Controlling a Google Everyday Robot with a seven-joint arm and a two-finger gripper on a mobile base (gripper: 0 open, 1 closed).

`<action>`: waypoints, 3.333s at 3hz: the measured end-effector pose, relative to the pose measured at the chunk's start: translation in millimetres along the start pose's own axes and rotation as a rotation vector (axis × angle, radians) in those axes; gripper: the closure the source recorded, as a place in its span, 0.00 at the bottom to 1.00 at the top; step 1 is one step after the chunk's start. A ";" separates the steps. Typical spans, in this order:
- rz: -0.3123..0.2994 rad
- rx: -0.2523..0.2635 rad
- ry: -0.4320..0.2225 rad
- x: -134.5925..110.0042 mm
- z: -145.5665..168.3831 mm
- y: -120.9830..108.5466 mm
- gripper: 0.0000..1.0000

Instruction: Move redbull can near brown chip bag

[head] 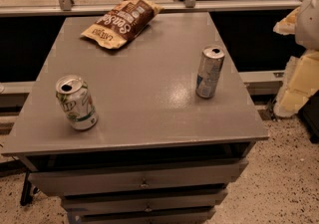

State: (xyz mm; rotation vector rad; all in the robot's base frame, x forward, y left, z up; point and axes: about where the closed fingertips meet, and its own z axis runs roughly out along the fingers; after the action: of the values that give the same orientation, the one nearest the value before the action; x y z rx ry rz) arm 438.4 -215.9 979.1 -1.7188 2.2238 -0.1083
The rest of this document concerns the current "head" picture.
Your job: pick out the green white 7up can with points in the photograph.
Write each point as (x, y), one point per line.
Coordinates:
(76, 102)

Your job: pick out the top grey drawer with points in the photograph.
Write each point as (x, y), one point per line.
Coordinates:
(135, 178)

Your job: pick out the silver blue redbull can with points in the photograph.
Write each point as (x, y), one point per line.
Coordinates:
(211, 62)

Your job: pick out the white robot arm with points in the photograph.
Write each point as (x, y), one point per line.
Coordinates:
(307, 25)

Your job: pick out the grey drawer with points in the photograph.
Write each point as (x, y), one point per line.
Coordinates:
(147, 201)
(169, 216)
(135, 178)

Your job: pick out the bottom grey drawer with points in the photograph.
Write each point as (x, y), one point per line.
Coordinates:
(169, 216)

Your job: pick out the middle grey drawer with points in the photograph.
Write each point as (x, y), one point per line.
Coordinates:
(147, 201)

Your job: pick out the brown chip bag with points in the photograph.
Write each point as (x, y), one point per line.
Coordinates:
(123, 23)

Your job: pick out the grey drawer cabinet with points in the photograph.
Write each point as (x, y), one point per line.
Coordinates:
(145, 99)

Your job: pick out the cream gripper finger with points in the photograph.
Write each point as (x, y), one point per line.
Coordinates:
(300, 83)
(286, 26)

